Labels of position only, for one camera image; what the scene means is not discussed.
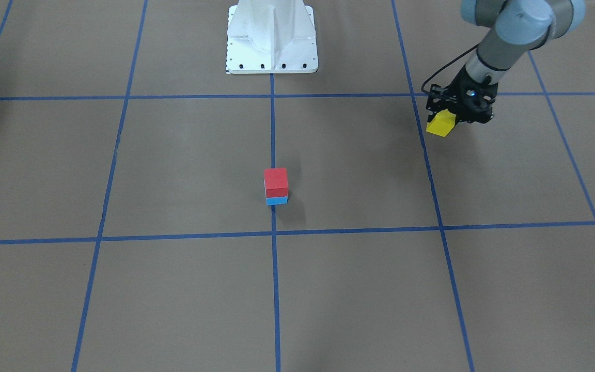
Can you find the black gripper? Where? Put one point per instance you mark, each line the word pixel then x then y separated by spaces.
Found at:
pixel 458 88

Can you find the yellow cube block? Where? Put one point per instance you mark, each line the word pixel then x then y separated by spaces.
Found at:
pixel 441 123

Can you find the red cube block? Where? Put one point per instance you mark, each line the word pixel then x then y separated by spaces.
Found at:
pixel 276 182

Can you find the blue cube block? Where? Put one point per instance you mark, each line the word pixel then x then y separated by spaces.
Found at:
pixel 272 201

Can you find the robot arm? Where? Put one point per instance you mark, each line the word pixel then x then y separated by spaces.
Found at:
pixel 514 28

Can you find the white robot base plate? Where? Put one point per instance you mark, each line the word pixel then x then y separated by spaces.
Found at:
pixel 271 37

